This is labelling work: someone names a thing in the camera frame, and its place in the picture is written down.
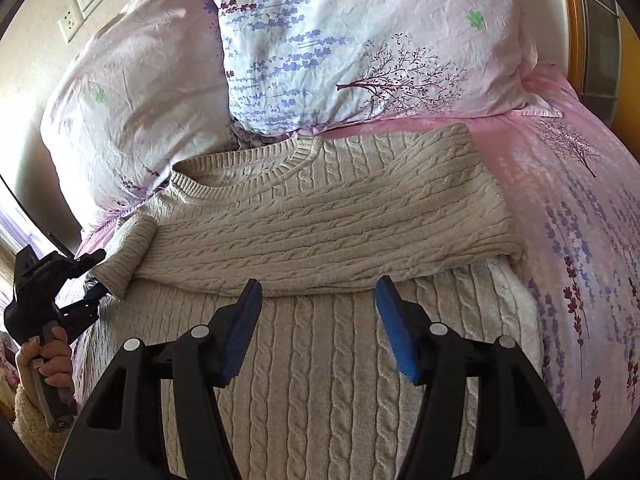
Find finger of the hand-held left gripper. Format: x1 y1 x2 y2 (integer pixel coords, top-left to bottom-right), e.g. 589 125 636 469
70 249 107 278
62 282 108 341

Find beige cable-knit sweater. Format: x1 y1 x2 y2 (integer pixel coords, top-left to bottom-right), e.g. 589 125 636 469
75 122 546 480

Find pale pink floral pillow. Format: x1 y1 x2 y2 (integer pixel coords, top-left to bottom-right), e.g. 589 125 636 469
40 0 241 233

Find white lavender tree-print pillow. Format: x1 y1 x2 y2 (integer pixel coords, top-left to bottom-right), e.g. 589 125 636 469
202 0 556 136

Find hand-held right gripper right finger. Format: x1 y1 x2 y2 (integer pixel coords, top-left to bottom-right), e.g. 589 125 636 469
375 275 586 480

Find white wall socket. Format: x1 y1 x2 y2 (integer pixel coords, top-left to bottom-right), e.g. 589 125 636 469
57 2 83 43

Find wooden framed glass panel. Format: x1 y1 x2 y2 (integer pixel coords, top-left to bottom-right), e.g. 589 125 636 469
557 0 632 136

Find person's left hand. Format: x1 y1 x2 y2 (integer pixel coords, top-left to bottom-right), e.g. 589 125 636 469
15 327 75 406

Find person's left forearm fleece sleeve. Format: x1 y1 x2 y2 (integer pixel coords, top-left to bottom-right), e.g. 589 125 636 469
11 385 71 471

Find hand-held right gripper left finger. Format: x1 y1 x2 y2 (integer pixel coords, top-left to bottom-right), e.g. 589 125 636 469
52 279 264 480

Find pink lavender-print bedsheet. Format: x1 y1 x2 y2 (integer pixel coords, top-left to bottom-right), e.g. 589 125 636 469
55 62 635 480

